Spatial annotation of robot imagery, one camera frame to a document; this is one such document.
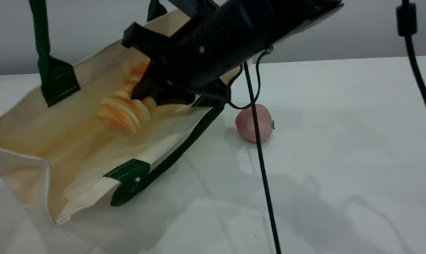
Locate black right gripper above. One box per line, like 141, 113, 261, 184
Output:
121, 21, 243, 108

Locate long ridged golden bread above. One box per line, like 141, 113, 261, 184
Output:
96, 59, 157, 137

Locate pink peach with green leaf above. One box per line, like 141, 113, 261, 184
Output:
235, 103, 275, 144

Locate white canvas bag green handles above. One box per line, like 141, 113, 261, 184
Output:
0, 0, 252, 226

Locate looped thin black cable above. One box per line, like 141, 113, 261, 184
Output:
226, 46, 274, 110

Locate straight thin black cable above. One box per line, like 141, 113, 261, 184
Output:
242, 62, 282, 254

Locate black cable with ferrite bead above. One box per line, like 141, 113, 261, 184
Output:
396, 0, 426, 160

